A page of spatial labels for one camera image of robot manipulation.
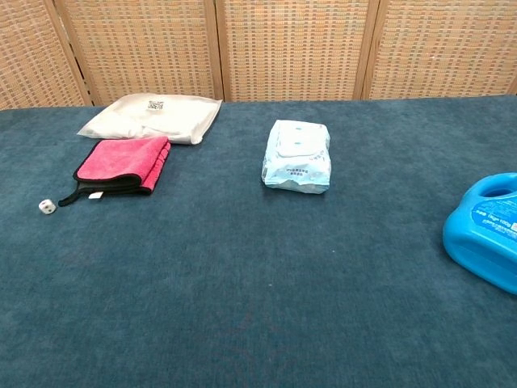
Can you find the teal fabric table cover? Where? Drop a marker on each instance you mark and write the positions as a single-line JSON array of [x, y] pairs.
[[242, 262]]

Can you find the blue plastic detergent jug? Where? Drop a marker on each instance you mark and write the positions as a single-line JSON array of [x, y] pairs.
[[484, 238]]

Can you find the pink black-edged folded towel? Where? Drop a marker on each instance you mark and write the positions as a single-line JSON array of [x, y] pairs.
[[121, 161]]

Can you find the small white die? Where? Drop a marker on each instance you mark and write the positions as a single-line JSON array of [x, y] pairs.
[[47, 207]]

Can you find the white plastic package with label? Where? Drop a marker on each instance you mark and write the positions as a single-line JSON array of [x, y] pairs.
[[153, 119]]

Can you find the light blue wet wipes pack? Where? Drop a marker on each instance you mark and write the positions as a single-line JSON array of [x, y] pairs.
[[297, 157]]

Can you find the woven rattan folding screen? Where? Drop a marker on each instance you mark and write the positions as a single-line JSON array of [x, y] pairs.
[[291, 48]]

